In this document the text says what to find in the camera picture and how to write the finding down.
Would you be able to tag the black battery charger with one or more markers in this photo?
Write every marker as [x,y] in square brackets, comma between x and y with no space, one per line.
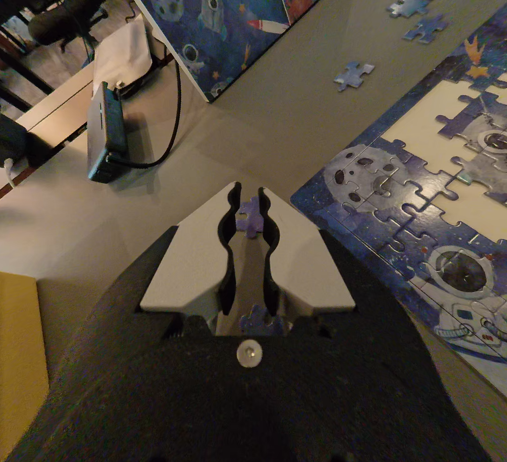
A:
[16,139]

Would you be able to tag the blue jigsaw puzzle piece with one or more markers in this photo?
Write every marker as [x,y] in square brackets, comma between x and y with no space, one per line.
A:
[353,75]
[408,6]
[426,29]

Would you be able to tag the beige desk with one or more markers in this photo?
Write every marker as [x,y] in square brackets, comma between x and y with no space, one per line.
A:
[51,113]

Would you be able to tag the black power brick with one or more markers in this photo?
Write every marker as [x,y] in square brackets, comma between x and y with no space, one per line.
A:
[107,133]

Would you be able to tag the black office chair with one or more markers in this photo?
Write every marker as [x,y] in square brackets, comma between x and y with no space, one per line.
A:
[63,14]

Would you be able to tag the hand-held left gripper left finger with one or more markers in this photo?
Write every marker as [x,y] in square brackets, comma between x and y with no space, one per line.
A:
[190,268]

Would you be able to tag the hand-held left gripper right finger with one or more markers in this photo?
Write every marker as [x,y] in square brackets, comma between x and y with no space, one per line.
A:
[309,272]

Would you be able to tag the purple jigsaw puzzle piece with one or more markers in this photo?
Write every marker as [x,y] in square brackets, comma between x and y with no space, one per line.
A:
[250,218]
[257,321]

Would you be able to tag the yellow foam block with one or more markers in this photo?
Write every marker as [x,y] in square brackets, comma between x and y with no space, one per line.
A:
[19,351]

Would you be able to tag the space jigsaw puzzle board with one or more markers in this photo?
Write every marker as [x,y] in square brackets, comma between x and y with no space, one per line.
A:
[396,212]

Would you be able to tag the illustrated puzzle box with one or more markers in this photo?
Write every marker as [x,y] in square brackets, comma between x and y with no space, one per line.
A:
[221,14]

